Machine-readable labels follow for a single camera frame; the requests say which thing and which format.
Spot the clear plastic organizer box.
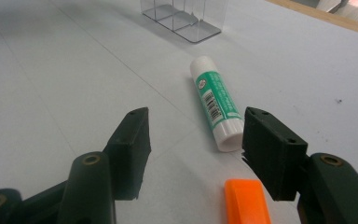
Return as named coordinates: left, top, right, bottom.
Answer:
left=139, top=0, right=229, bottom=44

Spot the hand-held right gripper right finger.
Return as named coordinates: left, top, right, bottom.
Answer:
left=241, top=106, right=309, bottom=202

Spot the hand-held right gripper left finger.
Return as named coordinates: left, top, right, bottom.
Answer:
left=103, top=106, right=152, bottom=201

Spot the green and white glue stick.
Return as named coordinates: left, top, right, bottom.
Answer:
left=189, top=55, right=245, bottom=153

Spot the orange plastic item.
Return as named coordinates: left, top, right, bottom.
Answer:
left=224, top=178, right=273, bottom=224

